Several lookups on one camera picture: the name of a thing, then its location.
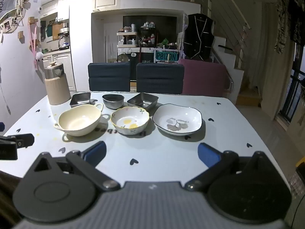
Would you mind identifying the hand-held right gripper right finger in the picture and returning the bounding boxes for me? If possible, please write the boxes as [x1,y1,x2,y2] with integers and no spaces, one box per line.
[185,143,278,192]

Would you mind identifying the staircase railing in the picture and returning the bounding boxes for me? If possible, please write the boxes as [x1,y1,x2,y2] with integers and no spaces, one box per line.
[191,0,252,81]

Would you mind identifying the patterned curtain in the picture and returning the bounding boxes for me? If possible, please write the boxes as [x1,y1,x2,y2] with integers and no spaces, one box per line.
[274,0,305,53]

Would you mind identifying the round steel bowl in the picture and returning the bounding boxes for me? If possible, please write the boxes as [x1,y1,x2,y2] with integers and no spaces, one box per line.
[102,94,125,110]

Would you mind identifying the square steel dish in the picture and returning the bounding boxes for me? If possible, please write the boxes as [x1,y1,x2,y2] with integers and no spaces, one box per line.
[69,92,92,108]

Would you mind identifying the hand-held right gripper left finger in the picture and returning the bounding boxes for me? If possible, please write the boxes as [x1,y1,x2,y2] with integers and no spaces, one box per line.
[33,141,121,192]

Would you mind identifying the black vest with white trim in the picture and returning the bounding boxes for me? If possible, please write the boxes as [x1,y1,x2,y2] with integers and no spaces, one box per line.
[183,14,215,60]

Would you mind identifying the wall photo decoration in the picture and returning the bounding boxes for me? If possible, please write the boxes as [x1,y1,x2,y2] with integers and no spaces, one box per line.
[0,0,31,44]

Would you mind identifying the cream two-handled bowl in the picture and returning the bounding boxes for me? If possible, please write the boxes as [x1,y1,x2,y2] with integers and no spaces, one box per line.
[54,103,111,137]

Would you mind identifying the pink ribbon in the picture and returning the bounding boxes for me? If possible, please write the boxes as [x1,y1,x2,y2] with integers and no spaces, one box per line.
[28,17,44,70]

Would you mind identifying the kitchen cabinets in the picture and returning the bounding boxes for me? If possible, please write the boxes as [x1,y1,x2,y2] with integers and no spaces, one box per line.
[38,0,77,91]

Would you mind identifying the navy chair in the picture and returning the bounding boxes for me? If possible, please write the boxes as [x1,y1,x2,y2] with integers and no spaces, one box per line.
[136,63,185,94]
[88,62,131,92]

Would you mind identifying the beige canister with metal lid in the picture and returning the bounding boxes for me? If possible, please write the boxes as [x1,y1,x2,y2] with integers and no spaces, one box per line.
[44,61,71,106]

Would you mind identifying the rectangular steel dish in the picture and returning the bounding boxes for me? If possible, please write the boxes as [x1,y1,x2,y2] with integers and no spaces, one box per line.
[127,93,159,111]

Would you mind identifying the white storage shelf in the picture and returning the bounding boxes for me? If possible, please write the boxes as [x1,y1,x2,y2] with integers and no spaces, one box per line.
[116,31,139,48]

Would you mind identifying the teal sign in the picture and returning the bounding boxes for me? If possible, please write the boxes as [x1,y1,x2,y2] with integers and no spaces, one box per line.
[155,52,179,63]

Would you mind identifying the floral scalloped bowl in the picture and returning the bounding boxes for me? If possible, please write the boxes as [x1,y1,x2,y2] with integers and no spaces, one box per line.
[110,106,150,135]

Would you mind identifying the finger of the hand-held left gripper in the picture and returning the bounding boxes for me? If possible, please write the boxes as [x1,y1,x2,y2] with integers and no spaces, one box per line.
[8,134,35,149]

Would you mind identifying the white blue-rimmed plate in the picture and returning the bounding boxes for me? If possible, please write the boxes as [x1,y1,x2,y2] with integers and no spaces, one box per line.
[152,103,203,136]

